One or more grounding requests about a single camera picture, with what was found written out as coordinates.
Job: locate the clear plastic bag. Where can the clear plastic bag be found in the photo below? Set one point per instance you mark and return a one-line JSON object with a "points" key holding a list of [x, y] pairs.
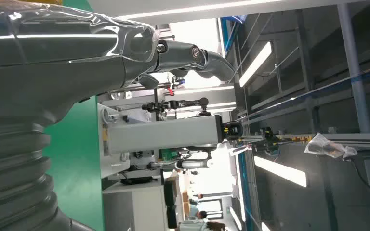
{"points": [[327, 147]]}

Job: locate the black monitor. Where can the black monitor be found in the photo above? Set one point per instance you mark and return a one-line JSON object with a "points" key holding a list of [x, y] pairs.
{"points": [[171, 216], [170, 193]]}

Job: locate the person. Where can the person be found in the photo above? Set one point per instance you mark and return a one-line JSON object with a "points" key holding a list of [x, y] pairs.
{"points": [[194, 211], [196, 199], [204, 226]]}

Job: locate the white robot stand machine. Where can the white robot stand machine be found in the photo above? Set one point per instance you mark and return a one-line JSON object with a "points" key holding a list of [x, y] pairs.
{"points": [[166, 134]]}

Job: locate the long ceiling light panel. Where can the long ceiling light panel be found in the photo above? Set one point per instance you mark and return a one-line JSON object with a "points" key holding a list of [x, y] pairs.
{"points": [[280, 172], [235, 218], [256, 63]]}

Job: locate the white cabinet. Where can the white cabinet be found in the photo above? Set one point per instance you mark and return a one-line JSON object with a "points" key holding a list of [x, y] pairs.
{"points": [[134, 207]]}

